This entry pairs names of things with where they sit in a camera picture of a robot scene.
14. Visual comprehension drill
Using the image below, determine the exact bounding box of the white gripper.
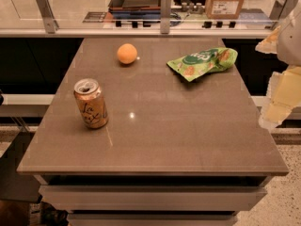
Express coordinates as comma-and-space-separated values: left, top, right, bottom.
255, 1, 301, 129

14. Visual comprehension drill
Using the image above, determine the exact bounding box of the orange La Croix can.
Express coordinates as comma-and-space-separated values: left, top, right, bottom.
73, 78, 108, 129

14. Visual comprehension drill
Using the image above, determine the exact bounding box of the green snack bag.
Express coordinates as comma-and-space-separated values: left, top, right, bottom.
167, 47, 238, 82

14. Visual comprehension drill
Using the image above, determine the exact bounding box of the brown cardboard box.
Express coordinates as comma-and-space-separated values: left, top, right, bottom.
205, 0, 244, 19

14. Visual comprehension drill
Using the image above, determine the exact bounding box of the grey cabinet with drawers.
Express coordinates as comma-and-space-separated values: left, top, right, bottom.
18, 37, 288, 226

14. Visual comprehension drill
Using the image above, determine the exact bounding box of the orange fruit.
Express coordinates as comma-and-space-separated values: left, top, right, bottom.
117, 43, 137, 64

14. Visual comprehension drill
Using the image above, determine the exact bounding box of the right metal railing post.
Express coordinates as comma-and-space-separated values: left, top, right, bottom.
269, 0, 299, 29

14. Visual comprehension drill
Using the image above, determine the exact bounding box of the metal railing post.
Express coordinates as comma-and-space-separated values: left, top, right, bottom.
269, 0, 299, 29
160, 0, 171, 34
36, 0, 58, 34

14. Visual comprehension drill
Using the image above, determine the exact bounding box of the middle metal railing post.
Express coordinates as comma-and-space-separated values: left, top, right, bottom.
160, 0, 171, 34

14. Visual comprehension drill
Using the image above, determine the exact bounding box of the left metal railing post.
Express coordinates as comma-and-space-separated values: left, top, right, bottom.
36, 0, 58, 34

